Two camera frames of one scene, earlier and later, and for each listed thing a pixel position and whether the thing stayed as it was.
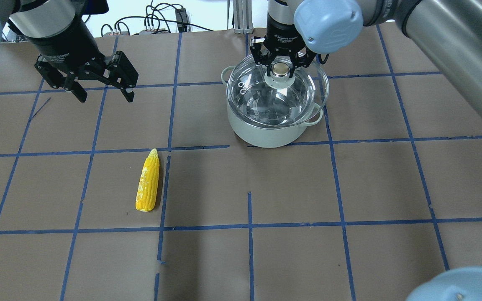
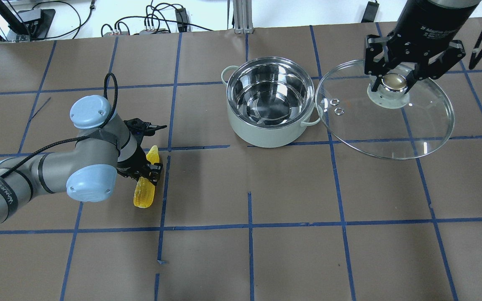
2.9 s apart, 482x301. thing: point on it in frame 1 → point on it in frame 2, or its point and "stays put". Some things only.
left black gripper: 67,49 → 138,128
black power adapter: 182,19 stays put
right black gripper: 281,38 → 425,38
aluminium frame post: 242,13 stays put
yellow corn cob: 147,189 stays put
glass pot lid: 280,100 → 384,124
